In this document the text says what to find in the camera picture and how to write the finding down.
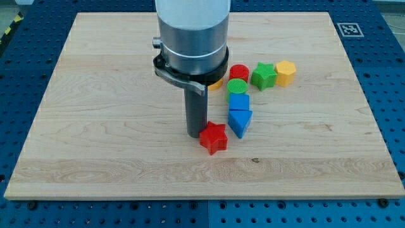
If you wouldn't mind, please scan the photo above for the red star block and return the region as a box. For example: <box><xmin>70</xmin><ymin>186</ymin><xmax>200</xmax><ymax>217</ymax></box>
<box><xmin>199</xmin><ymin>121</ymin><xmax>228</xmax><ymax>155</ymax></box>

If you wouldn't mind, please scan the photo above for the yellow cylinder block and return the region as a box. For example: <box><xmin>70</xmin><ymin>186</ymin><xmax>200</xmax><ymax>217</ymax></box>
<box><xmin>208</xmin><ymin>78</ymin><xmax>223</xmax><ymax>91</ymax></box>

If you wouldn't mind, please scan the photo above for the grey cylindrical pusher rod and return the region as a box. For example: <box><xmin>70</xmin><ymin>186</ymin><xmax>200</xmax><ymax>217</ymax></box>
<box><xmin>184</xmin><ymin>87</ymin><xmax>208</xmax><ymax>138</ymax></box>

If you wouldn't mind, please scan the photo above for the green star block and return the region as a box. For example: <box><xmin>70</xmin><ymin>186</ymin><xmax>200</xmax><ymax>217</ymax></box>
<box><xmin>251</xmin><ymin>62</ymin><xmax>277</xmax><ymax>91</ymax></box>

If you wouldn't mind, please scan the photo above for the blue cube block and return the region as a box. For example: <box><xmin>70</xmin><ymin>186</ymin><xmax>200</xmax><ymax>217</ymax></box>
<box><xmin>229</xmin><ymin>93</ymin><xmax>250</xmax><ymax>111</ymax></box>

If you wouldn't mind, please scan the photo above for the green cylinder block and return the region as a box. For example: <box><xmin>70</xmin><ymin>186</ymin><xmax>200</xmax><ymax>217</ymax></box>
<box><xmin>226</xmin><ymin>79</ymin><xmax>248</xmax><ymax>102</ymax></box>

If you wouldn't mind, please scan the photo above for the red cylinder block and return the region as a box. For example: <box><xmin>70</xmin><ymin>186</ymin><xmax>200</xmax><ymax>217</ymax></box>
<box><xmin>228</xmin><ymin>64</ymin><xmax>250</xmax><ymax>83</ymax></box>

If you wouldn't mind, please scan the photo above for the black clamp with metal lever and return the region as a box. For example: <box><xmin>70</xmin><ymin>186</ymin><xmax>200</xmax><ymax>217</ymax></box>
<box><xmin>153</xmin><ymin>47</ymin><xmax>229</xmax><ymax>96</ymax></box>

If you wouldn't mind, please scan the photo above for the wooden board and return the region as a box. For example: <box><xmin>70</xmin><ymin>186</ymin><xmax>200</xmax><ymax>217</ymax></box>
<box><xmin>4</xmin><ymin>12</ymin><xmax>404</xmax><ymax>201</ymax></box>

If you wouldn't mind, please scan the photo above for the yellow hexagon block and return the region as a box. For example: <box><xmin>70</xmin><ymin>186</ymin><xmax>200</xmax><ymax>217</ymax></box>
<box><xmin>275</xmin><ymin>60</ymin><xmax>297</xmax><ymax>87</ymax></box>

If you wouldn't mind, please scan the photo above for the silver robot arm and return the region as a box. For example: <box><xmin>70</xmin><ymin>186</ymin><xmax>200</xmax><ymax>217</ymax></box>
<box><xmin>153</xmin><ymin>0</ymin><xmax>231</xmax><ymax>75</ymax></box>

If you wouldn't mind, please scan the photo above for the white fiducial marker tag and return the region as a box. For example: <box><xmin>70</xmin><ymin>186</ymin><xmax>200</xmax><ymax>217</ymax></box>
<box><xmin>337</xmin><ymin>22</ymin><xmax>364</xmax><ymax>37</ymax></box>

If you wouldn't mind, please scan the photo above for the blue triangle block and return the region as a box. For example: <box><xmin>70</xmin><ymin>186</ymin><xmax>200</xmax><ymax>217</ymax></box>
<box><xmin>228</xmin><ymin>110</ymin><xmax>252</xmax><ymax>139</ymax></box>

